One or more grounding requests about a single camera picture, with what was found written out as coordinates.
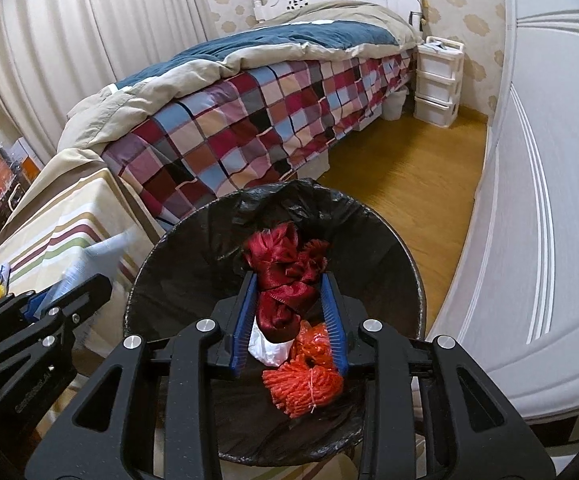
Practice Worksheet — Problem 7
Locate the checkered bed sheet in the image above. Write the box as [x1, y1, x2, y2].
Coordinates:
[102, 45, 416, 227]

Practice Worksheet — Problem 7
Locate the orange foam net bundle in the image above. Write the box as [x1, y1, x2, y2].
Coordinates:
[261, 359, 345, 420]

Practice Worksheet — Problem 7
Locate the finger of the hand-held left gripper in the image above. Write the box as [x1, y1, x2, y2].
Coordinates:
[0, 291, 46, 342]
[40, 274, 114, 334]

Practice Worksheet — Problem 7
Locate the trash bin with black liner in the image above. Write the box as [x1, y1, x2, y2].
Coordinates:
[124, 180, 426, 467]

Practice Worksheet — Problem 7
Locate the white and blue wrapper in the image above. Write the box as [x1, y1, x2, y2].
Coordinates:
[44, 232, 139, 312]

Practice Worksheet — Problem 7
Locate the dark red ribbon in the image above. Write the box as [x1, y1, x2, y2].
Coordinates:
[244, 222, 331, 344]

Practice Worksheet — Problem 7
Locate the white plastic drawer unit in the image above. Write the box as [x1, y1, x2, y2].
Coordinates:
[413, 36, 466, 128]

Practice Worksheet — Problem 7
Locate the small white bin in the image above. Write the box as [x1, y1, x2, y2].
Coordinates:
[382, 87, 410, 122]

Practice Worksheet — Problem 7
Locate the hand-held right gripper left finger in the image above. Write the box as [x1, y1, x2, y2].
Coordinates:
[24, 272, 260, 480]

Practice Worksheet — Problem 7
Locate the striped cloth covered table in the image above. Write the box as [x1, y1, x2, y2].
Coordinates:
[0, 147, 171, 357]

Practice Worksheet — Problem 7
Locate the white panelled door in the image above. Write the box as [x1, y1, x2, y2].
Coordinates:
[409, 0, 579, 417]

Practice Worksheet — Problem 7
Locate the white curtain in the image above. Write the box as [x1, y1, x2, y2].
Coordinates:
[0, 0, 216, 162]

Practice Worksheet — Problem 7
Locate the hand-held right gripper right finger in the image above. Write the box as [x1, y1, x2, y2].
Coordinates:
[319, 275, 556, 480]

